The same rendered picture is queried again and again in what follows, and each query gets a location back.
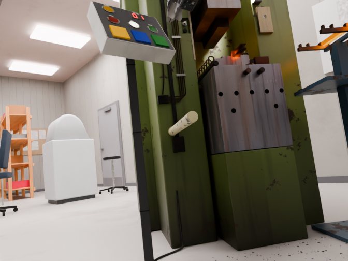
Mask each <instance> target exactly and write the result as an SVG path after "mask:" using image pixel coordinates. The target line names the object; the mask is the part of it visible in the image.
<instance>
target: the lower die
mask: <svg viewBox="0 0 348 261"><path fill-rule="evenodd" d="M214 61H218V62H219V65H218V66H228V65H246V64H248V63H250V62H249V55H241V57H232V54H231V55H230V56H222V57H221V58H214V60H213V61H212V62H211V63H210V65H211V64H212V63H213V62H214Z"/></svg>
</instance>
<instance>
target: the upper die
mask: <svg viewBox="0 0 348 261"><path fill-rule="evenodd" d="M240 9H241V3H240V0H202V1H201V3H200V6H199V8H198V10H197V12H196V14H195V16H194V18H193V21H192V32H193V40H194V42H202V41H203V39H204V38H205V36H206V34H207V33H208V31H209V29H210V28H211V26H212V25H213V23H214V22H215V20H216V18H228V19H229V24H230V23H231V21H232V20H233V19H234V17H235V16H236V15H237V13H238V12H239V10H240Z"/></svg>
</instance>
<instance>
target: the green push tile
mask: <svg viewBox="0 0 348 261"><path fill-rule="evenodd" d="M150 36H151V38H152V39H153V41H154V43H155V45H157V46H162V47H167V48H169V47H170V46H169V44H168V42H167V41H166V39H165V37H162V36H157V35H153V34H151V35H150Z"/></svg>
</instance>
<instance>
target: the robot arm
mask: <svg viewBox="0 0 348 261"><path fill-rule="evenodd" d="M175 2H176V3H175ZM197 2H198V0H168V1H167V21H168V23H171V22H172V21H174V20H175V19H177V20H178V21H181V20H182V11H183V10H187V11H191V12H192V11H193V9H194V8H195V6H196V4H197Z"/></svg>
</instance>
